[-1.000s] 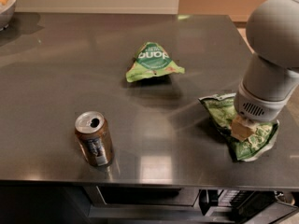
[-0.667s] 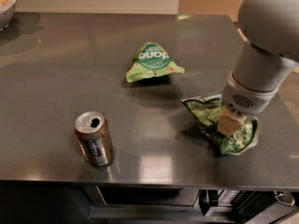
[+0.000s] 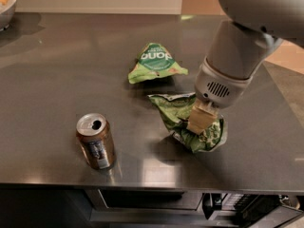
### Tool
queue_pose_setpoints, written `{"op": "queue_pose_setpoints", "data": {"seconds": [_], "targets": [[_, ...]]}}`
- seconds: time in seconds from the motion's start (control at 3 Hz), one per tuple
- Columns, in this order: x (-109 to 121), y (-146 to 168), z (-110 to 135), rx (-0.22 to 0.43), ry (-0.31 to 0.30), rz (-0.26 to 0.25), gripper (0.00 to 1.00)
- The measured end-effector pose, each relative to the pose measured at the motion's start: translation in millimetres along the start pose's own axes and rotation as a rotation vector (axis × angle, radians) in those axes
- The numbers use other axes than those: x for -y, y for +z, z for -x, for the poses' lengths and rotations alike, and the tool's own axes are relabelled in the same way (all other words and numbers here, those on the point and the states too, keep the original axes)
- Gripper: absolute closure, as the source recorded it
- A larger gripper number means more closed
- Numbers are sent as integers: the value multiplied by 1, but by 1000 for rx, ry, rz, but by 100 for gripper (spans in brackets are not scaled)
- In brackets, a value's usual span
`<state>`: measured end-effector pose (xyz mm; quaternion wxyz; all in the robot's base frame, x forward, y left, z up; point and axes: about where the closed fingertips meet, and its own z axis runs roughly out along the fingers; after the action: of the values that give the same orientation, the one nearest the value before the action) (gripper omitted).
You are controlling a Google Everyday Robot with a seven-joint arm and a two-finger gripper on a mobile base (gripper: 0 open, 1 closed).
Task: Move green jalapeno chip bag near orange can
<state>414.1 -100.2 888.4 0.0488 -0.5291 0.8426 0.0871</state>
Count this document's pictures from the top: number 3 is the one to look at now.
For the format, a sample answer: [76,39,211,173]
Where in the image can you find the white gripper with vents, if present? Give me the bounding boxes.
[187,58,253,135]

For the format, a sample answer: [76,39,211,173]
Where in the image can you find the light green snack bag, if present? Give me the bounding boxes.
[128,43,188,84]

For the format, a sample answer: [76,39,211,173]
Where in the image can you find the black microwave under counter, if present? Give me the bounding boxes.
[85,189,303,228]

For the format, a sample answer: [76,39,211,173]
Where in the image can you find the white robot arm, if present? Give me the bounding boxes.
[187,0,304,134]

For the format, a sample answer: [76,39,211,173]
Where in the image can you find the metal fruit bowl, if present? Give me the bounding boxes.
[0,0,17,31]

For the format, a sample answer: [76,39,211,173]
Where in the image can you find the orange soda can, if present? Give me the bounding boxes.
[76,113,116,170]

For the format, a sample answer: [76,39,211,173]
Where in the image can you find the dark green jalapeno chip bag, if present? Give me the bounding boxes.
[148,92,228,153]

